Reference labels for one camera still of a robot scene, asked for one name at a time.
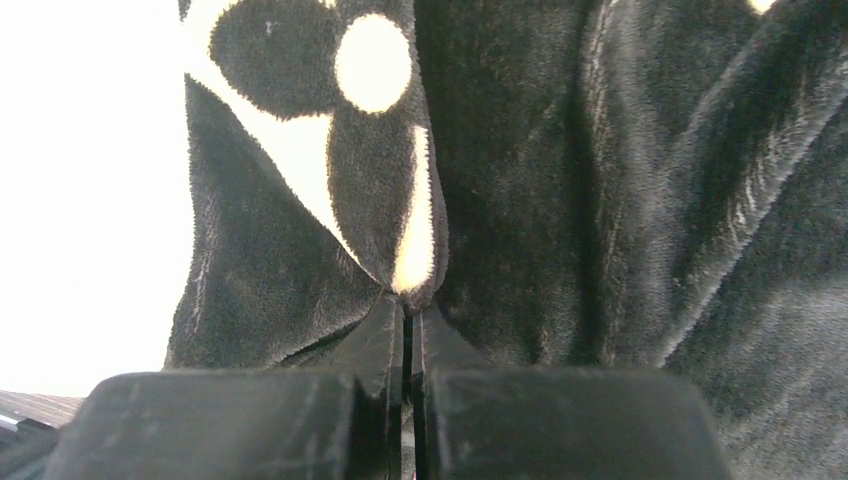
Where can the black floral pillowcase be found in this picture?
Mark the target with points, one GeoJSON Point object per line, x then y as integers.
{"type": "Point", "coordinates": [615, 183]}

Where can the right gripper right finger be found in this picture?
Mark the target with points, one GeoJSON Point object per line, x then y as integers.
{"type": "Point", "coordinates": [435, 344]}

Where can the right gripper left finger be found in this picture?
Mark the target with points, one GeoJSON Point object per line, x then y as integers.
{"type": "Point", "coordinates": [347, 417]}

